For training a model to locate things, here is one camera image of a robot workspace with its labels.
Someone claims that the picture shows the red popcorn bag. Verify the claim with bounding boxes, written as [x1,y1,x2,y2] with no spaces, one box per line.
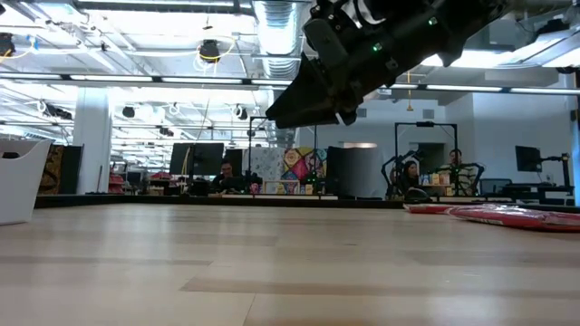
[446,203,580,234]
[402,203,454,215]

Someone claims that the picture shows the black cabinet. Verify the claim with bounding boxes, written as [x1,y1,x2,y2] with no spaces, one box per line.
[225,148,245,167]

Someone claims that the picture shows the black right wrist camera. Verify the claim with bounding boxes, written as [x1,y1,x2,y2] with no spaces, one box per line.
[302,17,351,70]

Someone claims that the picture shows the black overhead camera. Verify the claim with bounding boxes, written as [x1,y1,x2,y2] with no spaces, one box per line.
[198,39,222,63]

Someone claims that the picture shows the yellow hanging cord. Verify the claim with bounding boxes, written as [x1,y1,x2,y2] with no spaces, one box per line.
[405,70,414,113]

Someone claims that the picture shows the black table edge rail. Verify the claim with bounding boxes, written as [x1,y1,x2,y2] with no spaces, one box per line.
[34,193,580,210]

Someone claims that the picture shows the silver ventilation duct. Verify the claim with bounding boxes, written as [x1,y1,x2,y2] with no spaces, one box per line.
[251,0,314,146]

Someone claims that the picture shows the yellow boxes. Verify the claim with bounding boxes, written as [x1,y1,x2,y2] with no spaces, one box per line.
[419,173,452,187]

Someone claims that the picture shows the dark desk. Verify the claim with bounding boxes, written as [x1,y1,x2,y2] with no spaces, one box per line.
[479,177,576,206]

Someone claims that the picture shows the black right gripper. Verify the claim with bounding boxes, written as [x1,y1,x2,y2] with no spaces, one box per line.
[265,0,436,130]

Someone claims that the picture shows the patterned dark divider panel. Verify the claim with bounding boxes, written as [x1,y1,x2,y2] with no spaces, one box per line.
[38,144,85,196]

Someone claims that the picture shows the white building column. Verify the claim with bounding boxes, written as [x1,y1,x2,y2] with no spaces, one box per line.
[72,88,113,196]

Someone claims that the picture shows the person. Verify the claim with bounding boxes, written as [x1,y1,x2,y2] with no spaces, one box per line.
[401,160,421,191]
[446,148,477,182]
[210,160,248,194]

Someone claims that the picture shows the black monitor on arm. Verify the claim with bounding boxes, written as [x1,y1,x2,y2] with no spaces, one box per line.
[515,145,543,173]

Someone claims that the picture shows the colourful mural panel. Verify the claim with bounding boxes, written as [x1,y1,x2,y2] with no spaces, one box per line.
[244,147,328,196]

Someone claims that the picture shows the overhead light bar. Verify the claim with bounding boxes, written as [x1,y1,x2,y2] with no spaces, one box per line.
[0,72,580,96]

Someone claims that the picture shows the red background object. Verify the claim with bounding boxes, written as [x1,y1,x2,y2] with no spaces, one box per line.
[108,171,129,195]

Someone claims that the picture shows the white plastic basket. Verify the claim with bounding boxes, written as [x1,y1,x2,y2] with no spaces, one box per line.
[0,138,54,226]

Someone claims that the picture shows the wooden box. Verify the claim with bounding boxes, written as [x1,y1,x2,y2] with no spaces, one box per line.
[264,179,300,196]

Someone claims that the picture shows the black stand frame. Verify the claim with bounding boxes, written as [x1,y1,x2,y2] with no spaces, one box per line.
[248,116,317,196]
[394,120,459,197]

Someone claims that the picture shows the dark grey cabinet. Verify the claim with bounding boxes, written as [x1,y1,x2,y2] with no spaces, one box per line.
[325,143,378,199]

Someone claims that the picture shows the black overhead device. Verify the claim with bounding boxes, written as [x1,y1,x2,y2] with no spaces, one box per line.
[0,32,15,58]

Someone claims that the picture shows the black monitor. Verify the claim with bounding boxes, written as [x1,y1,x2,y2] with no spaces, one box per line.
[194,142,226,177]
[169,142,197,177]

